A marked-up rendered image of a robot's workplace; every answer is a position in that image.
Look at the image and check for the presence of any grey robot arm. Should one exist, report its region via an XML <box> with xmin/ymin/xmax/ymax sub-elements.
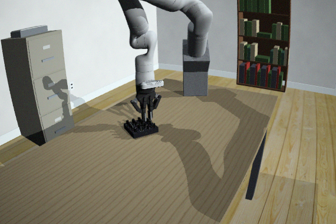
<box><xmin>118</xmin><ymin>0</ymin><xmax>213</xmax><ymax>89</ymax></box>

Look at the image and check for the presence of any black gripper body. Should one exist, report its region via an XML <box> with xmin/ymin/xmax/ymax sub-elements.
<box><xmin>136</xmin><ymin>85</ymin><xmax>156</xmax><ymax>105</ymax></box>

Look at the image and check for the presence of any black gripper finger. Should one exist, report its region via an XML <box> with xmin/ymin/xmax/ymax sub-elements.
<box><xmin>130</xmin><ymin>97</ymin><xmax>147</xmax><ymax>121</ymax></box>
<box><xmin>147</xmin><ymin>94</ymin><xmax>161</xmax><ymax>120</ymax></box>

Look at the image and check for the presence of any black knob box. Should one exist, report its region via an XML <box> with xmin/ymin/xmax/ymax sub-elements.
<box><xmin>124</xmin><ymin>117</ymin><xmax>159</xmax><ymax>139</ymax></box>

